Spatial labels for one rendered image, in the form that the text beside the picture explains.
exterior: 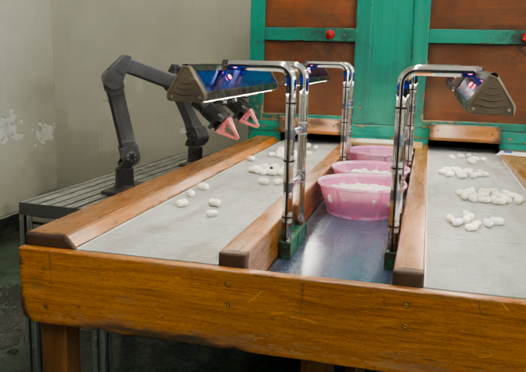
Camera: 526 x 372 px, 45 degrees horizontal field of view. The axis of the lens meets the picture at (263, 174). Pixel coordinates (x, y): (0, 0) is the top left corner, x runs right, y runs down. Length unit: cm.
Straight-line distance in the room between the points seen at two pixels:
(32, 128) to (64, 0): 88
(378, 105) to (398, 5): 44
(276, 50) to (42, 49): 196
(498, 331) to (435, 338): 10
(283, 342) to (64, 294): 46
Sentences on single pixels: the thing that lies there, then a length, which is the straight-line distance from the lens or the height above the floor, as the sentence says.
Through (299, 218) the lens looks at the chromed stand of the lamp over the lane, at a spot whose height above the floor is 73.
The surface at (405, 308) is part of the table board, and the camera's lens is 115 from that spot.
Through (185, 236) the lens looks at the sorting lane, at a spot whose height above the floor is 74.
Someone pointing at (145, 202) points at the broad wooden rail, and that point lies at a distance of 164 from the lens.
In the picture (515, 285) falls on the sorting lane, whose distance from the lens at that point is 123.
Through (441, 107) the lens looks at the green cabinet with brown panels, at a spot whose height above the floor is 93.
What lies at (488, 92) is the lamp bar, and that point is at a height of 108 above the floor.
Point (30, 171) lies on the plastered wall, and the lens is 441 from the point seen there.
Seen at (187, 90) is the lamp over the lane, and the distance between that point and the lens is 124.
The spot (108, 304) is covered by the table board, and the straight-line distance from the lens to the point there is 131.
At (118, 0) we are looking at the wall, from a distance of 430.
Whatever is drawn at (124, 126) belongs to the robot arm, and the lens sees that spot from 217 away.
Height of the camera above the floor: 113
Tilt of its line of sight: 10 degrees down
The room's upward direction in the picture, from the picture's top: 1 degrees clockwise
